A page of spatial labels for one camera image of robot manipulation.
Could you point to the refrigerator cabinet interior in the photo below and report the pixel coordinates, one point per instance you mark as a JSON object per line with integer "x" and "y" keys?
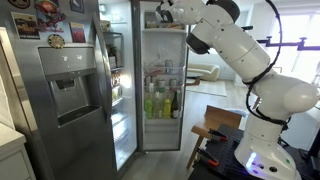
{"x": 125, "y": 133}

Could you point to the round gold magnet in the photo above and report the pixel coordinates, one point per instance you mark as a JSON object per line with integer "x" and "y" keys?
{"x": 56, "y": 41}

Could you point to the small box on shelf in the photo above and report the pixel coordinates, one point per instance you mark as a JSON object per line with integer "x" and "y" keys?
{"x": 105, "y": 25}

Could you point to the wooden stool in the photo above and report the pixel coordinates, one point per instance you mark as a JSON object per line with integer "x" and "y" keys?
{"x": 216, "y": 120}

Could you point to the stainless refrigerator door with shelves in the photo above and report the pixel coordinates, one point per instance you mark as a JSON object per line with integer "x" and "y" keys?
{"x": 160, "y": 136}

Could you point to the white sofa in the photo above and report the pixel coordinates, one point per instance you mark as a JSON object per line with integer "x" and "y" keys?
{"x": 206, "y": 71}

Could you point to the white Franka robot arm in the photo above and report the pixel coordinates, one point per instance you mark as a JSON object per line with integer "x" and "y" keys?
{"x": 233, "y": 43}

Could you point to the silver drink can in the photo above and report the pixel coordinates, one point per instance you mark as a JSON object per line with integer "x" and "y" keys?
{"x": 169, "y": 66}
{"x": 161, "y": 85}
{"x": 173, "y": 85}

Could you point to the yellow drink bottle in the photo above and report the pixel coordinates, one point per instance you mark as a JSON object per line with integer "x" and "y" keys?
{"x": 167, "y": 108}

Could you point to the colourful figure magnet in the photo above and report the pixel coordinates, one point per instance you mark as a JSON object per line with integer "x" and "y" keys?
{"x": 49, "y": 15}

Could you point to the dark glass bottle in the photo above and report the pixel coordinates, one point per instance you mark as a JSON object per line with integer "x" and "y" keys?
{"x": 112, "y": 56}

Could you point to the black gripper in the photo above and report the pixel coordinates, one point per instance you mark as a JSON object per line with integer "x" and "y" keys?
{"x": 166, "y": 16}

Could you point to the brown landscape picture magnet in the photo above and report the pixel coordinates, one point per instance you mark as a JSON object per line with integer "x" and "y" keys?
{"x": 25, "y": 26}

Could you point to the dark picture magnet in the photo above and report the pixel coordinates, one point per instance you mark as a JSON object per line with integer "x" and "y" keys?
{"x": 77, "y": 5}

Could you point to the clear tall door shelf bin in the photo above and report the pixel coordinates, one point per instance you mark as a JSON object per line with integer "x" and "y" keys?
{"x": 180, "y": 100}

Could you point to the dark camera mounting bar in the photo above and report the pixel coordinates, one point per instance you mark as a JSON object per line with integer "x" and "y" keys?
{"x": 310, "y": 47}

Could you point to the green drink bottle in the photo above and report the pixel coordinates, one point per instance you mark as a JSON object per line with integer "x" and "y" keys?
{"x": 148, "y": 108}

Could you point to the yellow carton box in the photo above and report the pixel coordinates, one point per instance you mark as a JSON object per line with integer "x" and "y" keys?
{"x": 116, "y": 93}

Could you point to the dark wine bottle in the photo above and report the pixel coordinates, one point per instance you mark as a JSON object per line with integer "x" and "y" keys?
{"x": 174, "y": 106}

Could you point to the water and ice dispenser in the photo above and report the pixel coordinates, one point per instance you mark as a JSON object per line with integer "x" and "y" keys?
{"x": 71, "y": 93}

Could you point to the black external camera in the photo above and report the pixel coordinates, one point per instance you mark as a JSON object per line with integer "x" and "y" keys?
{"x": 247, "y": 28}

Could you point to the round white coffee table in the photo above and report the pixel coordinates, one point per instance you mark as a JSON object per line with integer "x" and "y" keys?
{"x": 194, "y": 75}

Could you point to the pale floor rug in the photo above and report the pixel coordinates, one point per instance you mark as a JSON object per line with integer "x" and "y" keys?
{"x": 210, "y": 88}

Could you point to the red purple picture magnet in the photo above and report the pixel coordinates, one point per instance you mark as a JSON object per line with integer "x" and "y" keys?
{"x": 77, "y": 32}

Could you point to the white kitchen base cabinet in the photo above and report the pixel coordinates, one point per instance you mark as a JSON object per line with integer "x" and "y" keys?
{"x": 13, "y": 156}

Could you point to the refrigerator door compartment cover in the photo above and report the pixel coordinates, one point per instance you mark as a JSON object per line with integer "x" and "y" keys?
{"x": 150, "y": 16}

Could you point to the bright window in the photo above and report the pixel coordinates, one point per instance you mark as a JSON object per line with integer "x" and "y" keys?
{"x": 293, "y": 26}

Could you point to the stainless freezer door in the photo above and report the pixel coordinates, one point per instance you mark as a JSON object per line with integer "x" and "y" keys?
{"x": 83, "y": 143}

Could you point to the clear drink bottle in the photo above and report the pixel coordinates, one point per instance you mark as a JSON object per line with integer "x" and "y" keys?
{"x": 157, "y": 106}

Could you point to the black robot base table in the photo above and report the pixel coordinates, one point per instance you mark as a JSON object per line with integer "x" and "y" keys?
{"x": 223, "y": 153}

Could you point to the small pale food package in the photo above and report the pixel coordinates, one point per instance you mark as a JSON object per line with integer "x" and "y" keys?
{"x": 151, "y": 25}

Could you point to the dark oval magnet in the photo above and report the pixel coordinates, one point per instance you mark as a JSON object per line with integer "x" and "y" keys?
{"x": 19, "y": 3}

